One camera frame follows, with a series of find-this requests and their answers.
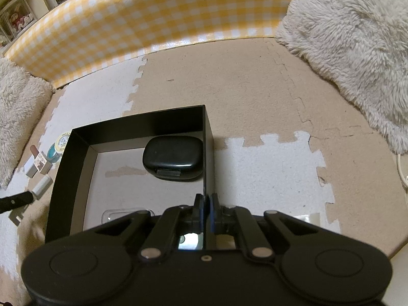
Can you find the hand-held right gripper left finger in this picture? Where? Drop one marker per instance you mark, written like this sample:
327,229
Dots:
199,213

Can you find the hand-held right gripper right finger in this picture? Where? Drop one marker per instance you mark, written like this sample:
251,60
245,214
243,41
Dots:
213,213

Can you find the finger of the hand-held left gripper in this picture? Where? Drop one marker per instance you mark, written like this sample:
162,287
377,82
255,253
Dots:
16,201

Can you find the white tube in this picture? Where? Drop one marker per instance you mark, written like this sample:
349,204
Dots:
43,186

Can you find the brown lipstick with printed case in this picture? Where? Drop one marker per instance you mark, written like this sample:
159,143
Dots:
36,162

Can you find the teal tape roll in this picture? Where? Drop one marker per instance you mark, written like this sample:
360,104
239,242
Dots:
54,154

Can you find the black earbud case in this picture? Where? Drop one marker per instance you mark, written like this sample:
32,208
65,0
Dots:
172,156

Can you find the clear plastic case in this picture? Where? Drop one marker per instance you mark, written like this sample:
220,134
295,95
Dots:
127,215

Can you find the black cardboard box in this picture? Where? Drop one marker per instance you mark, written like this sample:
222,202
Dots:
79,165

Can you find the round cream tin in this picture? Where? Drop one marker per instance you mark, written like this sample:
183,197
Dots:
62,142

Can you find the fluffy white pillow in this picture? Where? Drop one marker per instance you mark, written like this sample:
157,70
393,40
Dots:
350,38
16,108

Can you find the clear plastic strip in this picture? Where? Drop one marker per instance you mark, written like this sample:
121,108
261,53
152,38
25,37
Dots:
310,218

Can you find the beige white foam puzzle mat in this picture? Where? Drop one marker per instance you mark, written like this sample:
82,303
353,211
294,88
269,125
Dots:
255,102

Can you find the clear doll display case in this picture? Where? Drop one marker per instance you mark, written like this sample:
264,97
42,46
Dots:
17,12

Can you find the pale grey rounded object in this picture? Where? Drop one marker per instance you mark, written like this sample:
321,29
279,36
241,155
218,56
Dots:
397,277

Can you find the yellow checkered mattress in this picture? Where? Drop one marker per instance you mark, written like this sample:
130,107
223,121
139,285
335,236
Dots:
159,16

